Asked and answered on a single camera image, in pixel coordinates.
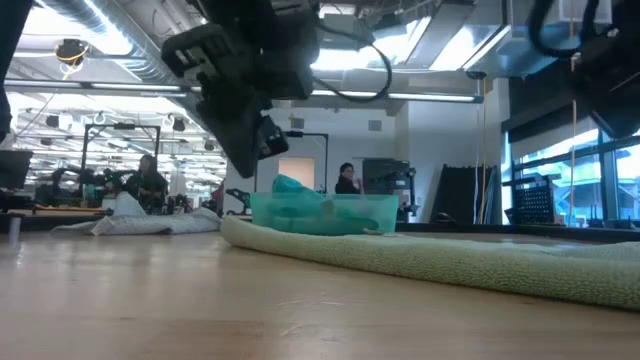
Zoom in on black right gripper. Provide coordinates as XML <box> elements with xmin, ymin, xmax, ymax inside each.
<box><xmin>569</xmin><ymin>24</ymin><xmax>640</xmax><ymax>141</ymax></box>

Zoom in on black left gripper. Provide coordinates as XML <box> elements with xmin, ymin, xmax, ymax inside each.
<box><xmin>160</xmin><ymin>0</ymin><xmax>290</xmax><ymax>179</ymax></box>

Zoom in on teal microfiber towel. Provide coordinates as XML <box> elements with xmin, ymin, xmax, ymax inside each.
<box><xmin>271</xmin><ymin>173</ymin><xmax>382</xmax><ymax>234</ymax></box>

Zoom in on grey waffle microfiber towel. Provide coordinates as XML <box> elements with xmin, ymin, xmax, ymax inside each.
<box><xmin>49</xmin><ymin>192</ymin><xmax>223</xmax><ymax>237</ymax></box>

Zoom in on green microfiber towel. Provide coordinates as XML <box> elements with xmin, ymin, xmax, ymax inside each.
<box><xmin>219</xmin><ymin>215</ymin><xmax>640</xmax><ymax>312</ymax></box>

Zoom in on person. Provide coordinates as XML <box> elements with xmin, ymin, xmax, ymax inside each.
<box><xmin>333</xmin><ymin>162</ymin><xmax>365</xmax><ymax>195</ymax></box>
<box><xmin>122</xmin><ymin>153</ymin><xmax>170</xmax><ymax>215</ymax></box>

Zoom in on teal translucent plastic bin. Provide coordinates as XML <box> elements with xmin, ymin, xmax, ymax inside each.
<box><xmin>249</xmin><ymin>192</ymin><xmax>400</xmax><ymax>236</ymax></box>

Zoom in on black equipment cabinet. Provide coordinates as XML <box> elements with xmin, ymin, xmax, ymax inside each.
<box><xmin>362</xmin><ymin>158</ymin><xmax>418</xmax><ymax>223</ymax></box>

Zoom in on grey ceiling box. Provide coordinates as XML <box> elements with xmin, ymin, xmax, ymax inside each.
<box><xmin>322</xmin><ymin>13</ymin><xmax>357</xmax><ymax>45</ymax></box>

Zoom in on black pegboard rack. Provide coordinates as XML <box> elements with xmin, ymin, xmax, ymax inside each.
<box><xmin>504</xmin><ymin>174</ymin><xmax>557</xmax><ymax>225</ymax></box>

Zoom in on long ceiling light tube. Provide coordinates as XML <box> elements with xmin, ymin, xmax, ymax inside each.
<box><xmin>4</xmin><ymin>78</ymin><xmax>485</xmax><ymax>105</ymax></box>

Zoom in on black leaning panel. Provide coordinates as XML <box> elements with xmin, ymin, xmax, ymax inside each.
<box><xmin>429</xmin><ymin>164</ymin><xmax>501</xmax><ymax>225</ymax></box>

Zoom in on black background monitor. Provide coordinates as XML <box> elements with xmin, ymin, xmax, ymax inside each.
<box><xmin>0</xmin><ymin>149</ymin><xmax>34</xmax><ymax>190</ymax></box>

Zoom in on black background camera stand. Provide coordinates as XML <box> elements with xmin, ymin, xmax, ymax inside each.
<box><xmin>284</xmin><ymin>130</ymin><xmax>330</xmax><ymax>194</ymax></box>
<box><xmin>82</xmin><ymin>123</ymin><xmax>161</xmax><ymax>196</ymax></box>

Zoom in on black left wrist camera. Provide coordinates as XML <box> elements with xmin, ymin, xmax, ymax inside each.
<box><xmin>259</xmin><ymin>0</ymin><xmax>321</xmax><ymax>101</ymax></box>

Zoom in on yellow hanging cord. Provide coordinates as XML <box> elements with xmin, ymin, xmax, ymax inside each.
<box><xmin>568</xmin><ymin>0</ymin><xmax>578</xmax><ymax>226</ymax></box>

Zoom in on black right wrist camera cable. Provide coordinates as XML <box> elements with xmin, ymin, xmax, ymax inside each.
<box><xmin>527</xmin><ymin>0</ymin><xmax>601</xmax><ymax>60</ymax></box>

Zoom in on silver ventilation duct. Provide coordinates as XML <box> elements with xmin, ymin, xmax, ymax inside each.
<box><xmin>42</xmin><ymin>0</ymin><xmax>221</xmax><ymax>136</ymax></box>

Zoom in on yellow ceiling cable reel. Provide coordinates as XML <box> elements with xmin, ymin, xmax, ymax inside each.
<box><xmin>53</xmin><ymin>38</ymin><xmax>91</xmax><ymax>81</ymax></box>

